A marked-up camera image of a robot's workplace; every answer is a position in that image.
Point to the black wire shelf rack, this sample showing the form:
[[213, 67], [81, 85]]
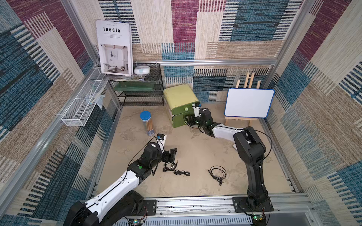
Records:
[[140, 90]]

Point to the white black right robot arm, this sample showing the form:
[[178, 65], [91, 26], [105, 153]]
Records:
[[251, 151]]

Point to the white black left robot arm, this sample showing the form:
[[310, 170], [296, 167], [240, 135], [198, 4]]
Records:
[[120, 199]]

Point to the blue framed whiteboard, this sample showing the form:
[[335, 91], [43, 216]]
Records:
[[249, 103]]

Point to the Inedia magazine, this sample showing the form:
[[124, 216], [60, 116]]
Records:
[[115, 47]]

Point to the clear pencil tub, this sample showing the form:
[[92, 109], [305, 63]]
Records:
[[146, 118]]

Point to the white wire basket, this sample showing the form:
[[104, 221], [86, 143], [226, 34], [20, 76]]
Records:
[[89, 96]]

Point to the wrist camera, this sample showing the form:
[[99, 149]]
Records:
[[196, 108], [161, 139]]

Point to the green drawer cabinet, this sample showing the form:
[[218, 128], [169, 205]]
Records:
[[179, 101]]

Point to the white oval device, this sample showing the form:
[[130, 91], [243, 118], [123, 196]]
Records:
[[141, 70]]

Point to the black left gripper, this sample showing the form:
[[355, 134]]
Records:
[[166, 158]]

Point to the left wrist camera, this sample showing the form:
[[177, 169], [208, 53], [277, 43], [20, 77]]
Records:
[[161, 139]]

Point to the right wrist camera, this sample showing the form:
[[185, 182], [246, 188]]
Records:
[[196, 108]]

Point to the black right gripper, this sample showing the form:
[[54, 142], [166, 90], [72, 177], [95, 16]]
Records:
[[191, 119]]

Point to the black braided earphones left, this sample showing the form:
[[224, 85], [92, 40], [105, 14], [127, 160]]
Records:
[[173, 167]]

